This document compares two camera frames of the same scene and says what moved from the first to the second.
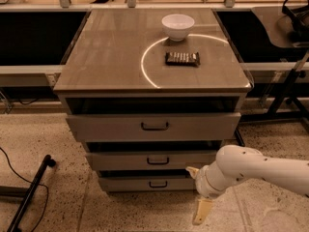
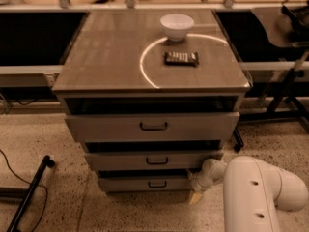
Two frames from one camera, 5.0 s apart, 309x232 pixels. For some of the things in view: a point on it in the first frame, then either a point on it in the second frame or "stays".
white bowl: x=178 y=26 stays
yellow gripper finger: x=204 y=207 → x=195 y=197
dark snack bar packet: x=182 y=59 stays
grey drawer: x=147 y=185 stays
